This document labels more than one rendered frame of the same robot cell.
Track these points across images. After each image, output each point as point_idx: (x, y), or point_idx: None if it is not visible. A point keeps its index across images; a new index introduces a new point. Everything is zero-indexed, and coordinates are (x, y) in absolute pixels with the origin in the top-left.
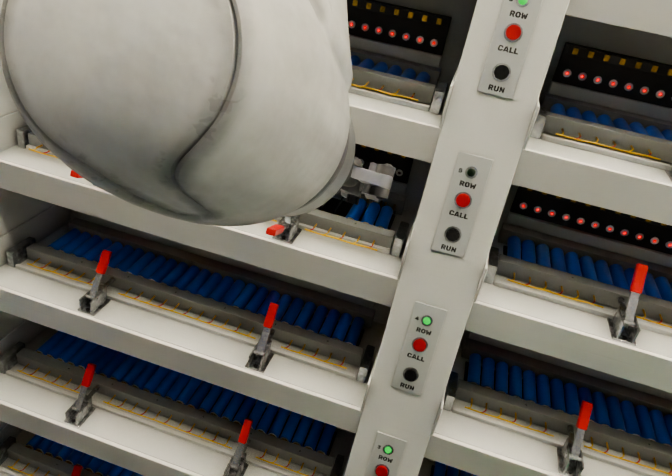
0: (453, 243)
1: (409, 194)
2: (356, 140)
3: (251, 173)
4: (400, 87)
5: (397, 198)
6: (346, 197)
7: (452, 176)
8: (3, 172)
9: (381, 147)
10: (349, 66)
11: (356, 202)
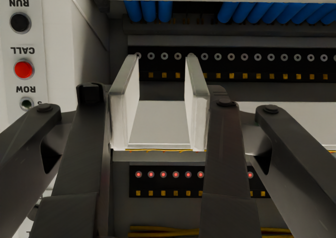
0: (15, 11)
1: (125, 34)
2: (171, 104)
3: None
4: (146, 154)
5: (131, 30)
6: (119, 81)
7: (46, 94)
8: None
9: (140, 103)
10: None
11: (82, 89)
